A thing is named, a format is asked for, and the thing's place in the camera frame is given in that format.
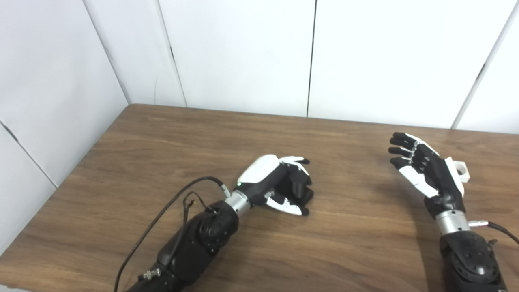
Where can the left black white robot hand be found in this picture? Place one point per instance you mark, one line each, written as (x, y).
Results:
(259, 170)

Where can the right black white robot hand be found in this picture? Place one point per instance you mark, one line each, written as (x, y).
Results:
(436, 174)

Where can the white square piece with hole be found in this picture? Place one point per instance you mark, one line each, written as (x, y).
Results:
(464, 174)

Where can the black peg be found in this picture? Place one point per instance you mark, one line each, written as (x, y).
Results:
(299, 187)

